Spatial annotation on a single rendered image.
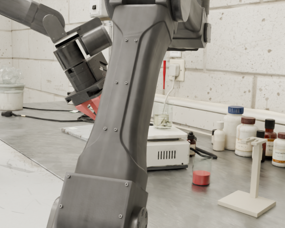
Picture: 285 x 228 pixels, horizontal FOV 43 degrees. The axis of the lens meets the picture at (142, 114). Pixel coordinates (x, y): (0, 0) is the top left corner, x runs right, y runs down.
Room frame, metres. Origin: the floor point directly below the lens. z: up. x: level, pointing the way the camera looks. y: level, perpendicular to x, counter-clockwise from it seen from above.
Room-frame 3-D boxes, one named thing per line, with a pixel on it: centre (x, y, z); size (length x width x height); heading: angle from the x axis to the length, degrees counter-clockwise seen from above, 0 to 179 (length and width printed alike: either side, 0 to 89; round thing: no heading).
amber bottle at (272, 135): (1.00, -0.36, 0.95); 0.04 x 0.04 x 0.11
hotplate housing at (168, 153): (0.91, -0.02, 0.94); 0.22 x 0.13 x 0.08; 106
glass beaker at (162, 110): (0.93, -0.05, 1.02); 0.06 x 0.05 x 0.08; 81
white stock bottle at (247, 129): (1.02, -0.30, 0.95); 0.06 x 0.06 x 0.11
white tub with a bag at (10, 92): (1.76, 0.64, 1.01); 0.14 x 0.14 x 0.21
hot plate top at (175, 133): (0.91, -0.04, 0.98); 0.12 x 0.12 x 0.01; 16
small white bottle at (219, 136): (1.07, -0.23, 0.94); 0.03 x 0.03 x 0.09
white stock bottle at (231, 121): (1.10, -0.28, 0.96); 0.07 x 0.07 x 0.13
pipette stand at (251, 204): (0.66, -0.20, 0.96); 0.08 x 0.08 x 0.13; 47
